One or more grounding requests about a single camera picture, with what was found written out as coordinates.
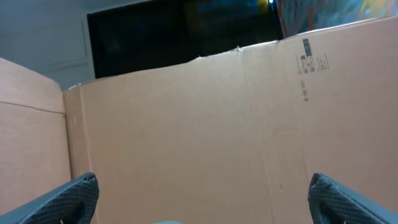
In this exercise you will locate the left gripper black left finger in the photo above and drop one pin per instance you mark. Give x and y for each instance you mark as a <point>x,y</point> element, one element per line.
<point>73,202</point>

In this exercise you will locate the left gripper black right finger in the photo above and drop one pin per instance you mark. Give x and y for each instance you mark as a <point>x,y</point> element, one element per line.
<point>331,202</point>

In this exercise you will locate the brown cardboard back panel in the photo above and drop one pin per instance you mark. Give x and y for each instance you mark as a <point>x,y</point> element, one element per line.
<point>236,137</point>

